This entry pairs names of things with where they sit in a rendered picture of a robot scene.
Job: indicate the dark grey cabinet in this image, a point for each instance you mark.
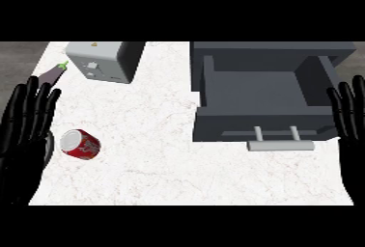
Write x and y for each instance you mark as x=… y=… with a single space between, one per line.
x=273 y=59

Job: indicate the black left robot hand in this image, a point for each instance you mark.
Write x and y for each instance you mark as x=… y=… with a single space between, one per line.
x=20 y=135

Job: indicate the dark grey open drawer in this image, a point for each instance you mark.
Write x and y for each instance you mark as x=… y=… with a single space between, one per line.
x=266 y=103

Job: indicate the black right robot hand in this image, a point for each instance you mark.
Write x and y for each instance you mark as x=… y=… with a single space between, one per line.
x=351 y=128

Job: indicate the grey toaster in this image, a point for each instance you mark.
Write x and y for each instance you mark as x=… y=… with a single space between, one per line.
x=103 y=61

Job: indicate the red soda can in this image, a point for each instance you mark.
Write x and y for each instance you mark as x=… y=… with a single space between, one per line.
x=80 y=144

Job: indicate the purple eggplant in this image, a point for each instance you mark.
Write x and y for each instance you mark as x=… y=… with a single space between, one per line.
x=50 y=74

